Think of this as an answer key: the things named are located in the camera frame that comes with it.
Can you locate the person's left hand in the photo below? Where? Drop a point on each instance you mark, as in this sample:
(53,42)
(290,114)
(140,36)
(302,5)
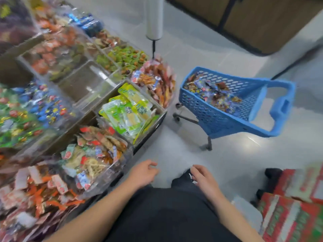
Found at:
(143,174)

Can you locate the person's right hand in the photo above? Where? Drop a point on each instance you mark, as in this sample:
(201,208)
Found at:
(204,180)

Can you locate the blue plastic shopping basket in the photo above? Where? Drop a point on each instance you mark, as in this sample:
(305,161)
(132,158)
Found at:
(222,123)

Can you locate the clear acrylic snack shelves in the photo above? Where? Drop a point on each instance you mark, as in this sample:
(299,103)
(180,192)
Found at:
(86,85)

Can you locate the row of blue beef packets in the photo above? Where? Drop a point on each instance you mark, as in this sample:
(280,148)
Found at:
(45,105)

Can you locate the row of green beef packets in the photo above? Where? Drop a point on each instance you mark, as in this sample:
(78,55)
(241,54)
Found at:
(15,123)

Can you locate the person's right forearm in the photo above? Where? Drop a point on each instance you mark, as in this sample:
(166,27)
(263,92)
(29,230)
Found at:
(234,219)

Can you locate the person's left forearm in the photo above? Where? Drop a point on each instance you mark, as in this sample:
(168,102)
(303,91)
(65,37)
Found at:
(96,216)

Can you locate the person's black clothing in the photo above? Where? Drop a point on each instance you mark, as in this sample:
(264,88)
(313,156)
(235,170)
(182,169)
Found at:
(171,214)

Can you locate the pile of beige packets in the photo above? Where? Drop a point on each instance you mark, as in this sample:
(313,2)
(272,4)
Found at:
(93,153)

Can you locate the pile of lime green packets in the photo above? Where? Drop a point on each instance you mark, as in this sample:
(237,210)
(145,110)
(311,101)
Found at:
(126,111)

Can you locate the black shoe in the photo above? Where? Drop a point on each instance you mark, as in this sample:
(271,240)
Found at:
(270,179)

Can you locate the pile of pink-label meat packets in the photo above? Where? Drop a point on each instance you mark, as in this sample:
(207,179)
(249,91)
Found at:
(156,83)

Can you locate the pile of green egg packets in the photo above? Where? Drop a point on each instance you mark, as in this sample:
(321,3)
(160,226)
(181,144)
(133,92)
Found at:
(126,55)

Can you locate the black pole rod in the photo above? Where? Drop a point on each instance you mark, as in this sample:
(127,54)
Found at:
(153,47)

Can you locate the pile of orange brown packets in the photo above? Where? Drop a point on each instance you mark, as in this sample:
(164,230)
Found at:
(55,53)

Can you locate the pile of blue orange packets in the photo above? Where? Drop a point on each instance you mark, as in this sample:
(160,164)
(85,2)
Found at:
(75,20)

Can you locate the wooden cabinet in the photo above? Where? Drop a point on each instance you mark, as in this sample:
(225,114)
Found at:
(272,17)

